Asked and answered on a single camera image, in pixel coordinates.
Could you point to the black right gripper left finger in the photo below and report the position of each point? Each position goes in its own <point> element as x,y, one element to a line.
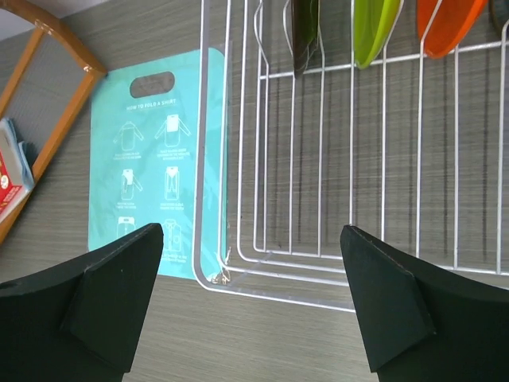
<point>82,319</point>

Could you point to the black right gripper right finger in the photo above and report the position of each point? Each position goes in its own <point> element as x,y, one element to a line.
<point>420,322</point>

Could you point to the orange plate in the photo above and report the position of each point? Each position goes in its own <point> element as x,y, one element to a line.
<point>449,24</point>

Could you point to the lime green plate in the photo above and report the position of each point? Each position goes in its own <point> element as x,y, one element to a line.
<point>373,21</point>

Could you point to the red floral plate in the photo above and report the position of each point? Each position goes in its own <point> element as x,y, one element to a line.
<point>305,25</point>

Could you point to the orange wooden shelf rack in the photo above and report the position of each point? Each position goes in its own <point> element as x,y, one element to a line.
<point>46,77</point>

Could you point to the red book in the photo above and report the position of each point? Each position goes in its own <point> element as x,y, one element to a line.
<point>11,183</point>

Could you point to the teal shirt folding board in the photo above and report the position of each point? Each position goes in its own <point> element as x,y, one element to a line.
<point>144,120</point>

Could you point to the white wire dish rack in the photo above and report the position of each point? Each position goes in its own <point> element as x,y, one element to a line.
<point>412,148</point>

